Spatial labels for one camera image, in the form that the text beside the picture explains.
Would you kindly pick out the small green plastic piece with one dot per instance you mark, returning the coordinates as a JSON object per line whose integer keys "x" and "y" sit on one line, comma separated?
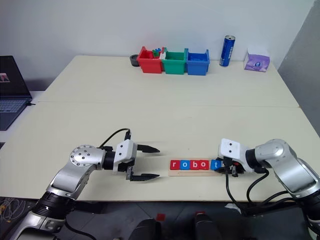
{"x": 155, "y": 53}

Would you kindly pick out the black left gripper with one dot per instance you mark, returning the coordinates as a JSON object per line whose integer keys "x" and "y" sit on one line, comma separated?
{"x": 125, "y": 167}

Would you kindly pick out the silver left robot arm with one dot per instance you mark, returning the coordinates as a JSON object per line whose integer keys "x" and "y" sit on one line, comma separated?
{"x": 80, "y": 160}

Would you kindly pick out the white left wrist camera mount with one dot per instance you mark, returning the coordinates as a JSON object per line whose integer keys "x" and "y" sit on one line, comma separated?
{"x": 123, "y": 152}

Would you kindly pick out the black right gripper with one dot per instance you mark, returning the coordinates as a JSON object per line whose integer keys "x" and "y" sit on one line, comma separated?
{"x": 233, "y": 167}

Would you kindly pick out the blue plastic bin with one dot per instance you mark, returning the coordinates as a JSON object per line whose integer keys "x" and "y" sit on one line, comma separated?
{"x": 197, "y": 66}

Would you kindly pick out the wooden letter tile rack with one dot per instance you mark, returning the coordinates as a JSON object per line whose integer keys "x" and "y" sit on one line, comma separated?
{"x": 190, "y": 173}

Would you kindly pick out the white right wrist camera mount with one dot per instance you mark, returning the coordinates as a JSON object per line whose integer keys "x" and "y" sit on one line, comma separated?
{"x": 231, "y": 147}

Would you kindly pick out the green plastic bin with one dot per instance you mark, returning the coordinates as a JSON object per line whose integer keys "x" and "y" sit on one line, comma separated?
{"x": 174, "y": 63}

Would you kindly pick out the dark rounded shape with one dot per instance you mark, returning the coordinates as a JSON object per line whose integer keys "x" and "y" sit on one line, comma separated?
{"x": 207, "y": 227}
{"x": 146, "y": 230}

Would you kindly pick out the blue letter tile o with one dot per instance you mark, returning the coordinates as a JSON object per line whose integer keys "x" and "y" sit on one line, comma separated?
{"x": 185, "y": 164}

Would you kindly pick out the dark laptop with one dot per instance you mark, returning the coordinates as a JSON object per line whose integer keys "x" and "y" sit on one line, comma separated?
{"x": 12, "y": 95}

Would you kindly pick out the red plastic bin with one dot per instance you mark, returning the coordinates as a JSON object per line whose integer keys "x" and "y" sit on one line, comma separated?
{"x": 150, "y": 65}

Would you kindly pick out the small white box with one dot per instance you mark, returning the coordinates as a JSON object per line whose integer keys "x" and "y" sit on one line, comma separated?
{"x": 163, "y": 55}

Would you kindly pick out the red letter tile r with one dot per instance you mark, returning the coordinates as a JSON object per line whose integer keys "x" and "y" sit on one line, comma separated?
{"x": 174, "y": 164}

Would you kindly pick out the red square floor marker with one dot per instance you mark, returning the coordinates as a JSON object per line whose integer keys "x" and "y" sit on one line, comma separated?
{"x": 161, "y": 216}

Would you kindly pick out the red letter tile b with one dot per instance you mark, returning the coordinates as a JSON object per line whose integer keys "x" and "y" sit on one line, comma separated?
{"x": 194, "y": 164}

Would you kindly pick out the blue letter tile t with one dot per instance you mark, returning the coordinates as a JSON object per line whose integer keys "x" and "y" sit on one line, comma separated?
{"x": 215, "y": 165}

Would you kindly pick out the white paper scrap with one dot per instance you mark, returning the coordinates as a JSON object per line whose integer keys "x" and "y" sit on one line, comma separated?
{"x": 229, "y": 206}

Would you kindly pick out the small blue plastic piece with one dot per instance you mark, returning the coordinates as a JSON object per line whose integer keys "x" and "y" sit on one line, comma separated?
{"x": 157, "y": 50}

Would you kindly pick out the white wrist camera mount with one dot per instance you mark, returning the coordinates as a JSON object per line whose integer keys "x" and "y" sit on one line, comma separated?
{"x": 231, "y": 147}
{"x": 123, "y": 152}

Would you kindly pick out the purple tissue pack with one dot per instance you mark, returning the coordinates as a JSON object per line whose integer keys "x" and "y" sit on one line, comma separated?
{"x": 257, "y": 62}

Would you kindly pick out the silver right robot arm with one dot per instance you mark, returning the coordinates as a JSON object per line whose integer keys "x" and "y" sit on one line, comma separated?
{"x": 287, "y": 165}

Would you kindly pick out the blue drink can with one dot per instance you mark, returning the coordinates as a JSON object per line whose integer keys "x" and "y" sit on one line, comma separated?
{"x": 227, "y": 52}

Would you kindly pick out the red letter tile o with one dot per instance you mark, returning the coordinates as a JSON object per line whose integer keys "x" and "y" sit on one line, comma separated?
{"x": 203, "y": 164}

